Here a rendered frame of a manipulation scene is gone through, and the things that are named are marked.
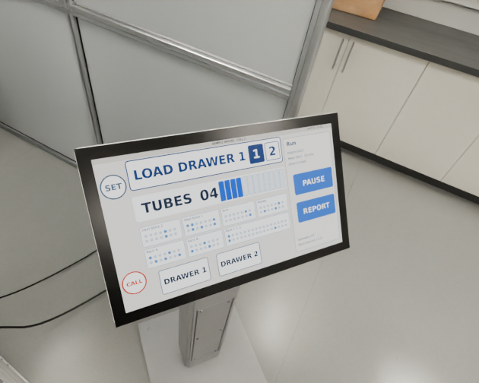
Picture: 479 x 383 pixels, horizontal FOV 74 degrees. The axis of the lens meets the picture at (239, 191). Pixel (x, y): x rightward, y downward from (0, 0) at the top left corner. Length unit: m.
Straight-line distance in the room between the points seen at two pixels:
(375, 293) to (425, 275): 0.38
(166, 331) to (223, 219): 1.05
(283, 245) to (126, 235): 0.31
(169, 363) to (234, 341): 0.30
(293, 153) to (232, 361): 1.11
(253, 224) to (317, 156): 0.20
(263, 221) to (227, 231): 0.08
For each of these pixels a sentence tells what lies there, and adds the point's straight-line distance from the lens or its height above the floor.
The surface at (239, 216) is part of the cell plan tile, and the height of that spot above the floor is 1.07.
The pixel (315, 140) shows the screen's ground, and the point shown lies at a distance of 0.70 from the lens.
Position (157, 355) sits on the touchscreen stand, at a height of 0.03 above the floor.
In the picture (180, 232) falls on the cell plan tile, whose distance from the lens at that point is 0.59.
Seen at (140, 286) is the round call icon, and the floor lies 1.01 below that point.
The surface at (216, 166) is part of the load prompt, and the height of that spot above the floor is 1.15.
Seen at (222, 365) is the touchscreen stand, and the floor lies 0.04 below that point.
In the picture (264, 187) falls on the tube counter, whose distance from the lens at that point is 0.64.
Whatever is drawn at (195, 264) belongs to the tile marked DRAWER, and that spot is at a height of 1.02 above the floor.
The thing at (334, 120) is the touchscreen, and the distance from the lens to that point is 0.73.
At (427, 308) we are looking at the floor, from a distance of 2.13.
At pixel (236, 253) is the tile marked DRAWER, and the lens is 0.64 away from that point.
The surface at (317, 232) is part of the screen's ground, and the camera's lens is 0.73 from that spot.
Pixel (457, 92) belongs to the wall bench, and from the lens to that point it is 2.48.
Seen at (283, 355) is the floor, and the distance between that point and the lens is 1.67.
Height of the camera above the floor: 1.55
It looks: 46 degrees down
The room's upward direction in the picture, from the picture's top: 12 degrees clockwise
